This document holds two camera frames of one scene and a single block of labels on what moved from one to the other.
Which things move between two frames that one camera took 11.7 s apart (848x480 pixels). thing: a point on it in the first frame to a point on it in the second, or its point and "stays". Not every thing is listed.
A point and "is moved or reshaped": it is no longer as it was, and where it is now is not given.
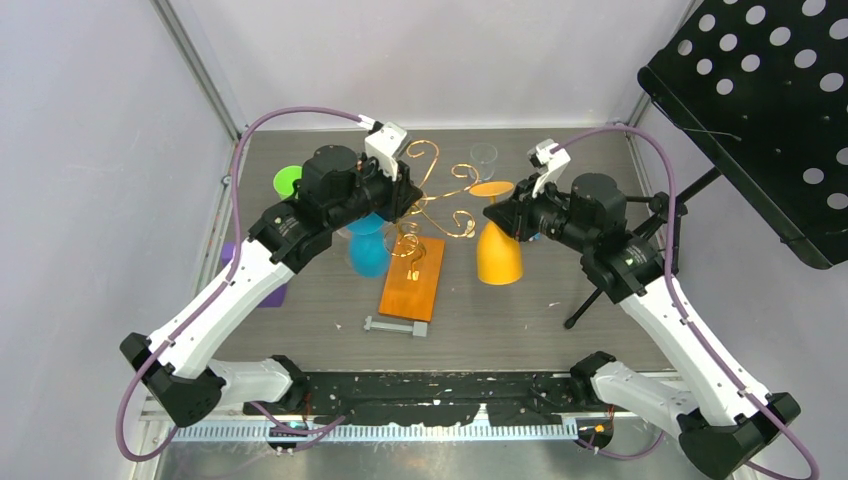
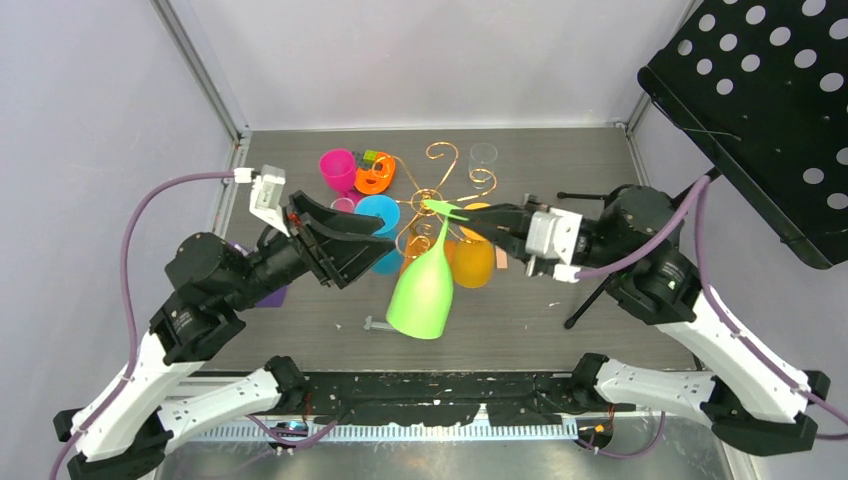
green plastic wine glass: [284, 179] to [423, 306]
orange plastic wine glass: [499, 252] to [473, 259]
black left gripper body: [378, 193] to [309, 244]
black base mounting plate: [525, 399] stays
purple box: [276, 299] stays
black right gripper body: [543, 214] to [578, 253]
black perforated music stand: [760, 89] stays
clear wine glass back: [482, 156] stays
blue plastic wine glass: [370, 251] is moved or reshaped
